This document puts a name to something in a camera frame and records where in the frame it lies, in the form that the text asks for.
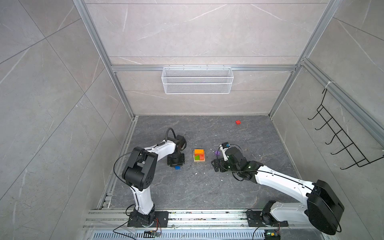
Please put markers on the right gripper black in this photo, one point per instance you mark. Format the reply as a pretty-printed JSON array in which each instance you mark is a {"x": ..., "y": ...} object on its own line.
[{"x": 216, "y": 166}]

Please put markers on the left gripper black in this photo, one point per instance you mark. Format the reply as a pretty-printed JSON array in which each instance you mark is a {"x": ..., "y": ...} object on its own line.
[{"x": 171, "y": 162}]

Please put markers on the orange-yellow rectangular block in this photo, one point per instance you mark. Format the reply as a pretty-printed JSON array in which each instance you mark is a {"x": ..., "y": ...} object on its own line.
[{"x": 199, "y": 152}]

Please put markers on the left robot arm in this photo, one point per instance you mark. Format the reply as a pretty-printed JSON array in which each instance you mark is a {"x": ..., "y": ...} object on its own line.
[{"x": 140, "y": 169}]

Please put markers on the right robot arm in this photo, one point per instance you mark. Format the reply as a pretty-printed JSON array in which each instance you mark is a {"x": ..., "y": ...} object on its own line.
[{"x": 316, "y": 203}]

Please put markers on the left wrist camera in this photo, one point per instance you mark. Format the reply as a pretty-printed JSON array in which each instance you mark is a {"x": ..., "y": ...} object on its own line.
[{"x": 180, "y": 142}]

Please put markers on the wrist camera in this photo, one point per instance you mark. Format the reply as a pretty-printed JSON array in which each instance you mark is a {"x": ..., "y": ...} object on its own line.
[
  {"x": 180, "y": 142},
  {"x": 223, "y": 148}
]

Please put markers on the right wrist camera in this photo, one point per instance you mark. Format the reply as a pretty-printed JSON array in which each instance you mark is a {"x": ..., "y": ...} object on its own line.
[{"x": 223, "y": 148}]

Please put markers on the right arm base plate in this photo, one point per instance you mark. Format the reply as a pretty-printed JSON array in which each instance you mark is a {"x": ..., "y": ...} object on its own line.
[{"x": 260, "y": 219}]

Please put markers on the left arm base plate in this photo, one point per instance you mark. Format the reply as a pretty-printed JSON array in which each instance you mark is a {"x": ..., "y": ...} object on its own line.
[{"x": 152, "y": 220}]

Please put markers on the white wire mesh basket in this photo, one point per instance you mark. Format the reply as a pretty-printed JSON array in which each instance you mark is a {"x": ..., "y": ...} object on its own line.
[{"x": 197, "y": 80}]

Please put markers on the aluminium mounting rail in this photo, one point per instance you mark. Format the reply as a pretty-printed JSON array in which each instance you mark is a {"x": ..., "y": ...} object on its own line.
[{"x": 219, "y": 218}]

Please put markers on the black wire hook rack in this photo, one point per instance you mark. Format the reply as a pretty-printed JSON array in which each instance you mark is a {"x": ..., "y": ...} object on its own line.
[{"x": 340, "y": 134}]

